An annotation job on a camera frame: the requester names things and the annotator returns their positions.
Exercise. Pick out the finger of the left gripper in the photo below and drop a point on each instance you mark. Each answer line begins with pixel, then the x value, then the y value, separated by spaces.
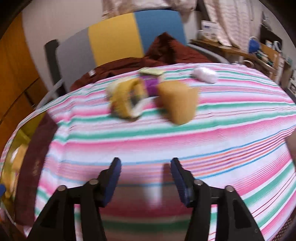
pixel 2 189

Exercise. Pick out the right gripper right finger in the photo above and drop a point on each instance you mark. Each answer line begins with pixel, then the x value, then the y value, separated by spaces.
pixel 234 220

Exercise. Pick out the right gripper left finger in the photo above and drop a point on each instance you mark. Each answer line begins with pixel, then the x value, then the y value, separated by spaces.
pixel 57 221

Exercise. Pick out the white plastic cloud toy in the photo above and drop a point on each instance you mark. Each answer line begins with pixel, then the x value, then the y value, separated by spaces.
pixel 205 74

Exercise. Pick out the purple snack packet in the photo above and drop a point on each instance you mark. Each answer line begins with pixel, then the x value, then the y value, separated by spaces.
pixel 151 82

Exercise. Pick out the cream green small box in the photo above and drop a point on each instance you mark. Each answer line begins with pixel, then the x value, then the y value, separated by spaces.
pixel 151 71

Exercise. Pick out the person right hand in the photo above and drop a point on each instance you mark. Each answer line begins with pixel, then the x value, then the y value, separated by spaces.
pixel 291 144

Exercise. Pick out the gold metal tin tray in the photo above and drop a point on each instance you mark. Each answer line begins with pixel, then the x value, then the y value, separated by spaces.
pixel 15 156

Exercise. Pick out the striped pink green tablecloth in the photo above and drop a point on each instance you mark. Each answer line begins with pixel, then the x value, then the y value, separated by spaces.
pixel 236 138

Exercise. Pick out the wooden wardrobe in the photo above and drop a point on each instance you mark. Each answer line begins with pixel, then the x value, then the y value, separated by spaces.
pixel 21 86

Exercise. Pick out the black rolled mat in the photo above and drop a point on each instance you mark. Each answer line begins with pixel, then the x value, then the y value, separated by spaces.
pixel 50 51

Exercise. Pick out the wooden side shelf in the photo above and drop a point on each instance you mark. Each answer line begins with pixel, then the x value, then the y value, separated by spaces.
pixel 235 55

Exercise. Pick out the dark red garment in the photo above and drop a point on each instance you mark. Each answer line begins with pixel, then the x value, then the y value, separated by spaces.
pixel 165 50

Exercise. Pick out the white blue medicine box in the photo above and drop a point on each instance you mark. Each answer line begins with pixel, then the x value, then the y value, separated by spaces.
pixel 209 30

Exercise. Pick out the grey yellow blue headboard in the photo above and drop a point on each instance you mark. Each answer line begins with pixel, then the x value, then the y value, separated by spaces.
pixel 128 35

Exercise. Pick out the pink patterned curtain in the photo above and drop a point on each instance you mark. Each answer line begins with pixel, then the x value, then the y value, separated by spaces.
pixel 232 17

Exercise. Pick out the grey bed rail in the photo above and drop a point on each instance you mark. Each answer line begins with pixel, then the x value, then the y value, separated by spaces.
pixel 50 95

